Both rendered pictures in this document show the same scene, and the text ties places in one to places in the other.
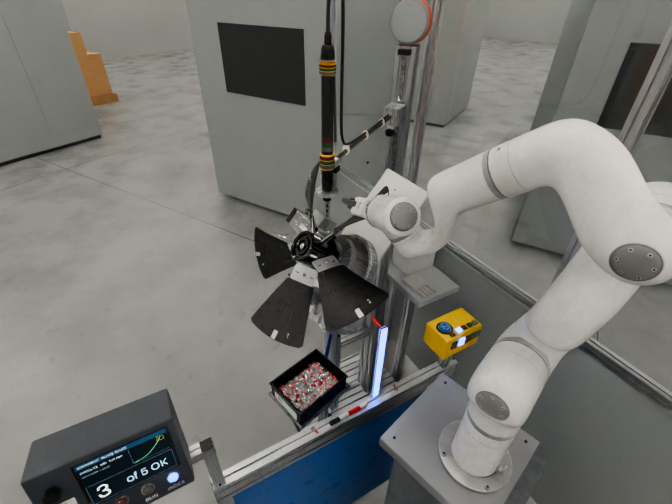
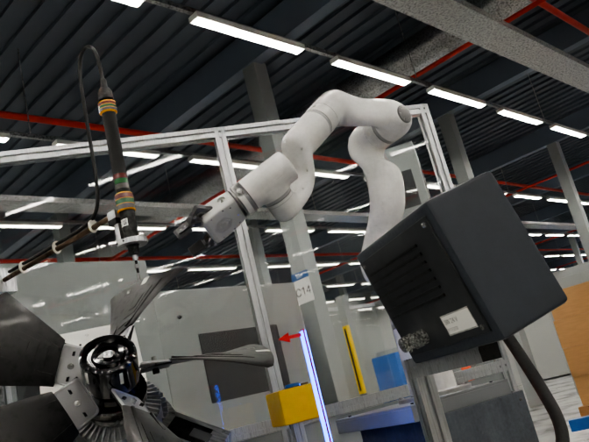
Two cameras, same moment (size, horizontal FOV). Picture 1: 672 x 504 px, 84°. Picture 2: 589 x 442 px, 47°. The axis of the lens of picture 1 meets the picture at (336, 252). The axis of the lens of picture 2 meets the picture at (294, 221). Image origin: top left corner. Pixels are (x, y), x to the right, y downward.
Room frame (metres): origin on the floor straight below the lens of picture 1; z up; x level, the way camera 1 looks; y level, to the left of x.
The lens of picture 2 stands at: (0.38, 1.42, 1.03)
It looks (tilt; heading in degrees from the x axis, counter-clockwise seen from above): 15 degrees up; 282
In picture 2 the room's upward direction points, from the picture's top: 14 degrees counter-clockwise
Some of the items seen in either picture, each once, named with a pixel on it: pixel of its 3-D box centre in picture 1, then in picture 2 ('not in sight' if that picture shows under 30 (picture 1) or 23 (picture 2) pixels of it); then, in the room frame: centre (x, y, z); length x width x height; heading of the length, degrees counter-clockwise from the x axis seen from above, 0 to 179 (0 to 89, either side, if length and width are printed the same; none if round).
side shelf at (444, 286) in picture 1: (414, 275); not in sight; (1.42, -0.39, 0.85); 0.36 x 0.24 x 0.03; 30
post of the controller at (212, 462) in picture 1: (213, 463); (432, 419); (0.47, 0.31, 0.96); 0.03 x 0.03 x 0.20; 30
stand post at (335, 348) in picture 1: (331, 359); not in sight; (1.22, 0.01, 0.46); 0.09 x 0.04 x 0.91; 30
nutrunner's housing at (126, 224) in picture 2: (327, 126); (117, 164); (1.05, 0.03, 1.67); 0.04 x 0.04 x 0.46
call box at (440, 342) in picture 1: (451, 334); (293, 408); (0.89, -0.40, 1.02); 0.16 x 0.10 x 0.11; 120
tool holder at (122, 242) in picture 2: (328, 177); (126, 226); (1.06, 0.03, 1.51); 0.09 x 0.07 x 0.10; 155
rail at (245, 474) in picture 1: (350, 418); not in sight; (0.69, -0.06, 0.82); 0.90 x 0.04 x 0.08; 120
